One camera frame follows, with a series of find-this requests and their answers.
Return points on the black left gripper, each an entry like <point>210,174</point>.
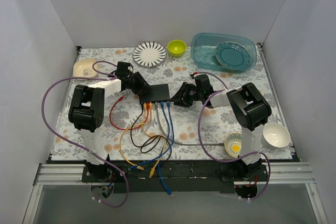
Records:
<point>140,83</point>

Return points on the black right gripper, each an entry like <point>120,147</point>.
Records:
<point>184,94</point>

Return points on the dark grey network switch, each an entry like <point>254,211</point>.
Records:
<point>159,92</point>

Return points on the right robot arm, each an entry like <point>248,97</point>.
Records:
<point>249,107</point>

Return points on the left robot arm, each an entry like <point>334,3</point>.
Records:
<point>86,111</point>

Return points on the striped white plate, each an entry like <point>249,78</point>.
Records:
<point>149,54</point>

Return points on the lime green bowl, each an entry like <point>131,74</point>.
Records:
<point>176,48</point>

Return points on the teal plastic tub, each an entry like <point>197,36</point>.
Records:
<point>203,51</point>

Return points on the cream square dish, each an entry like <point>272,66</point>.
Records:
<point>83,68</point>

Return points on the teal glass plate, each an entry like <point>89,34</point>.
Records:
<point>232,55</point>

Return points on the yellow patterned small bowl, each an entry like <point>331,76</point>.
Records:
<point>232,144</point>

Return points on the white ceramic bowl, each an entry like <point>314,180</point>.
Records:
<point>275,135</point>

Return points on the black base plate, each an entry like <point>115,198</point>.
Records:
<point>179,176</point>

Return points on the aluminium frame rail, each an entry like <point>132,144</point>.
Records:
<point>188,192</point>

